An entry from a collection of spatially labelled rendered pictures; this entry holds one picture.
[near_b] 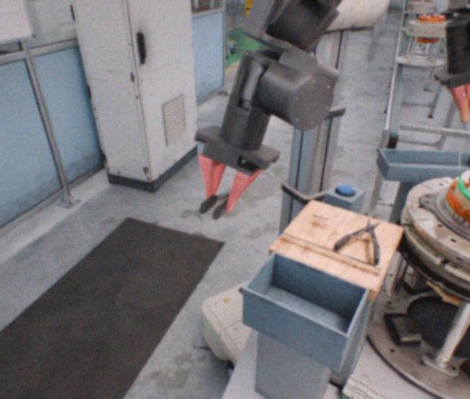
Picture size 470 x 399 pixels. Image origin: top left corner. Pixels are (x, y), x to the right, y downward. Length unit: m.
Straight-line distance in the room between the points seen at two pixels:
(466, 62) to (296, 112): 0.65
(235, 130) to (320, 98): 0.11
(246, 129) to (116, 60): 2.26
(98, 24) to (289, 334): 2.38
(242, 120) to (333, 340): 0.33
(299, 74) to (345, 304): 0.41
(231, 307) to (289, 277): 0.98
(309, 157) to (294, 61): 0.67
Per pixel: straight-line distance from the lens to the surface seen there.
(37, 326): 2.12
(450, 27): 0.98
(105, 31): 2.68
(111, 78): 2.74
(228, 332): 1.56
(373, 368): 0.90
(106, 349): 1.91
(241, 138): 0.45
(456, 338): 0.85
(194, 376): 1.77
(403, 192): 1.14
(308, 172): 1.08
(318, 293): 0.68
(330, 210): 0.79
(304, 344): 0.61
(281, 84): 0.40
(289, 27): 0.45
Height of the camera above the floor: 1.49
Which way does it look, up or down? 33 degrees down
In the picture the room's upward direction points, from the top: straight up
